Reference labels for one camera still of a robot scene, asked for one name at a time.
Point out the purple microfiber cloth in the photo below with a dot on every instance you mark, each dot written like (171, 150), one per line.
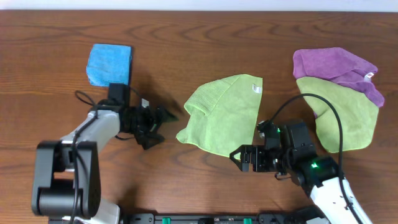
(339, 66)

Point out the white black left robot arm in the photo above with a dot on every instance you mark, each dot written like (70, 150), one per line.
(67, 186)

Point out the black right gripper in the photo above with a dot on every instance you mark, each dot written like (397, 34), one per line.
(245, 158)

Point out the folded blue cloth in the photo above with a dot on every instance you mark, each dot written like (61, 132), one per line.
(108, 64)

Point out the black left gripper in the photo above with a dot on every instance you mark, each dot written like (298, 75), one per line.
(154, 122)

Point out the green microfiber cloth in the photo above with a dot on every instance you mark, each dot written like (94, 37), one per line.
(223, 114)

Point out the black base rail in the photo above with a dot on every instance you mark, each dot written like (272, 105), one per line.
(147, 218)

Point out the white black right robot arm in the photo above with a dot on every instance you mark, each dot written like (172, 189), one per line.
(331, 193)

